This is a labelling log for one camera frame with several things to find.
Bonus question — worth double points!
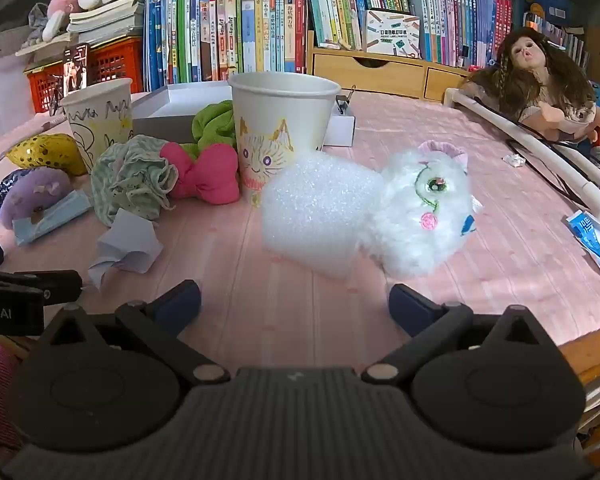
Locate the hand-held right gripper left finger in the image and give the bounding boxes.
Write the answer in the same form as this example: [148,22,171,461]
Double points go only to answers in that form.
[40,280,231,386]

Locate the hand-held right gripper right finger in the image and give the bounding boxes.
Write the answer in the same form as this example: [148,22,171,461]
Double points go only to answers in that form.
[362,284,556,385]

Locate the blue face mask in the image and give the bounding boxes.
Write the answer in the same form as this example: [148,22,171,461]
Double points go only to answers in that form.
[12,189,94,247]

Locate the dark patterned scrunchie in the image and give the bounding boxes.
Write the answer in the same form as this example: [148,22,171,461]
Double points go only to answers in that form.
[0,168,32,221]

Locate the purple plush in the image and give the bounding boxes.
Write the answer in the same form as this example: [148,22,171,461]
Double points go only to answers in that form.
[0,167,72,224]

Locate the white paper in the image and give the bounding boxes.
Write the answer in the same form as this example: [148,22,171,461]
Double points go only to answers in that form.
[88,208,164,290]

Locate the white plush cat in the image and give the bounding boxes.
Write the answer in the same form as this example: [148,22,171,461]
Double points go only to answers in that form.
[359,139,484,279]

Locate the yellow sequin plush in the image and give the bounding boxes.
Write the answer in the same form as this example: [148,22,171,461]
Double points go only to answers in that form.
[5,133,89,177]

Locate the green checked cloth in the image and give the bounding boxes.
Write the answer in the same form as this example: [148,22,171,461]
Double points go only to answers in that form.
[90,134,179,226]

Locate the pink fabric bow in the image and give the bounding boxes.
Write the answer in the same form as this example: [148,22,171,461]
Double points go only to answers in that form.
[159,142,241,206]

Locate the paper cup with scribble drawing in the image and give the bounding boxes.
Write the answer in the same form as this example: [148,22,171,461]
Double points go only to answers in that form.
[60,78,134,175]

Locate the green scrunchie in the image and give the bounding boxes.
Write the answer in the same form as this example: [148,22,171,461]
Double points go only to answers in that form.
[179,100,239,162]

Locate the white box tray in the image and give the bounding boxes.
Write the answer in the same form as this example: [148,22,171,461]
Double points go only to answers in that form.
[129,82,357,149]

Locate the paper cup with cat drawing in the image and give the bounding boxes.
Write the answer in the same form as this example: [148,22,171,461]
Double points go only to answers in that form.
[228,72,342,209]

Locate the miniature bicycle model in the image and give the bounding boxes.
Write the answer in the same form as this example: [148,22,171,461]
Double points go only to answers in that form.
[47,74,67,117]

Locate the blue and white packet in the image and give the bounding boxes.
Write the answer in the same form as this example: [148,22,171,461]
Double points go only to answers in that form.
[564,209,600,287]

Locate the smartphone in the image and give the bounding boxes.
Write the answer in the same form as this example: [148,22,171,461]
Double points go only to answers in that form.
[62,44,91,99]

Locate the red plastic crate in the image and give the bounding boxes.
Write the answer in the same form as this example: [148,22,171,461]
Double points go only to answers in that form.
[24,36,146,114]

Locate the grey cloth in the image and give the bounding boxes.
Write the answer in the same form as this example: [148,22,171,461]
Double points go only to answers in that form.
[26,2,52,50]

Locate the wooden drawer organizer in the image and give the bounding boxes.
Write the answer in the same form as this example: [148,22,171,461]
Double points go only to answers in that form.
[307,30,474,104]

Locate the pink and white plush toy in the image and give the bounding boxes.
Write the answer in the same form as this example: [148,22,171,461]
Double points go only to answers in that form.
[43,0,107,44]

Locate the brown-haired doll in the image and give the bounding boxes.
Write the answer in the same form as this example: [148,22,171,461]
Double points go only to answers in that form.
[466,27,600,144]

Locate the stack of worn books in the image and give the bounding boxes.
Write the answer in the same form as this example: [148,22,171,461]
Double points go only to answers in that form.
[15,0,147,57]

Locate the row of tall picture books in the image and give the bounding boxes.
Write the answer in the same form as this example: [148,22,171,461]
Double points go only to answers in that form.
[143,0,309,93]

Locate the white printed box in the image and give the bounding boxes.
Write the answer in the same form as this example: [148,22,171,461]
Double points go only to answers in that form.
[360,8,421,59]

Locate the row of thin colourful books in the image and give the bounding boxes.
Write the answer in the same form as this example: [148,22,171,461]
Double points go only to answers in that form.
[300,0,514,70]

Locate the row of slanted small books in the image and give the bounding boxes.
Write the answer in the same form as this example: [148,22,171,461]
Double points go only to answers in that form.
[522,12,592,69]

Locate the braided white cable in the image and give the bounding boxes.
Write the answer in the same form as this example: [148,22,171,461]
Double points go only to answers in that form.
[0,114,69,177]

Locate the white pipe frame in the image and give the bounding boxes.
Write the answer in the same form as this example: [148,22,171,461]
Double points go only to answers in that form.
[442,87,600,224]

